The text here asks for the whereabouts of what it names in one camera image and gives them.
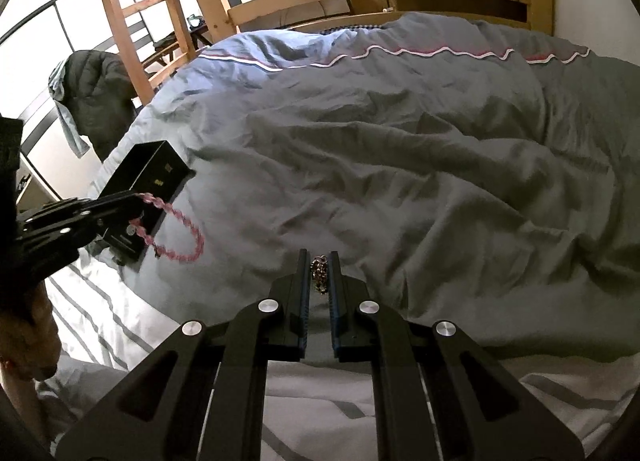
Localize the pink crystal bead bracelet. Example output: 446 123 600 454
127 191 206 264

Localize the small gold pendant charm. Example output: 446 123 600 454
310 255 329 295

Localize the person's left forearm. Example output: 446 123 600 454
1 360 50 447

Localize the black open jewelry box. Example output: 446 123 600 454
99 140 192 263

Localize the person's left hand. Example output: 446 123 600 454
1 282 62 381

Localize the light blue cloth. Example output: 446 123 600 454
48 60 89 158

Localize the black puffer jacket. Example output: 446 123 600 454
62 50 138 162

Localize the white sliding wardrobe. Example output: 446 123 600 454
1 0 115 198

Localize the grey blue striped duvet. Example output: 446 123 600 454
38 13 639 453

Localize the wooden ladder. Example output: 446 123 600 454
90 0 199 106

